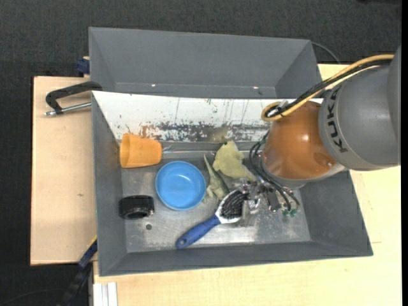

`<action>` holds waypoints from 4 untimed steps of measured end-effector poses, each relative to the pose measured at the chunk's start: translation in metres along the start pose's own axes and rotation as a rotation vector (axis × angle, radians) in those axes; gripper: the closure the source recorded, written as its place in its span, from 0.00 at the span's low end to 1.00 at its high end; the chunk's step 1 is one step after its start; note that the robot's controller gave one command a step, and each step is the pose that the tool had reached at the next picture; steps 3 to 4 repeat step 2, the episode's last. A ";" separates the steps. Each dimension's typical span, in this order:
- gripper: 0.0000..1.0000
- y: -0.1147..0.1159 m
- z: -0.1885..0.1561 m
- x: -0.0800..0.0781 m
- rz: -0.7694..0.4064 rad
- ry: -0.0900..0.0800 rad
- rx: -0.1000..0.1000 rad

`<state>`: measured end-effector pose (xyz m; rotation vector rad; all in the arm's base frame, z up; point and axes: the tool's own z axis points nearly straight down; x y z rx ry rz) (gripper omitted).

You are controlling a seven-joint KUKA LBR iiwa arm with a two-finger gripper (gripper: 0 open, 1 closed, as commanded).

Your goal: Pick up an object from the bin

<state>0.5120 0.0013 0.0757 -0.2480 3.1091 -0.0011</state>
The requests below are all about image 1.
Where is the black ring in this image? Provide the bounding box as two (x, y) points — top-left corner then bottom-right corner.
(118, 194), (156, 220)

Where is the orange plastic cup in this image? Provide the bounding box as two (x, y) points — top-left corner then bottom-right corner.
(119, 133), (164, 169)

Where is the green toy dinosaur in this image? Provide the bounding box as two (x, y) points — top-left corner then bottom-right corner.
(203, 154), (231, 204)

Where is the blue bowl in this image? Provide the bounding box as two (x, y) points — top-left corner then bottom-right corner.
(154, 160), (207, 212)

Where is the grey metal bin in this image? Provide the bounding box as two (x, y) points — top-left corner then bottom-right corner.
(88, 26), (374, 277)

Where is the yellow-green cloth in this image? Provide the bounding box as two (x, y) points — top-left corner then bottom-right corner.
(212, 140), (258, 184)

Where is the blue and white hairbrush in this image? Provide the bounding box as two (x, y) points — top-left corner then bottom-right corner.
(175, 189), (249, 251)

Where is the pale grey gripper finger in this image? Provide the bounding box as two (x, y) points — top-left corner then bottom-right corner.
(237, 178), (253, 198)
(240, 199), (259, 228)

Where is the pale wood flat board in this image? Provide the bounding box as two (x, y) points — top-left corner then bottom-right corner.
(30, 75), (98, 266)

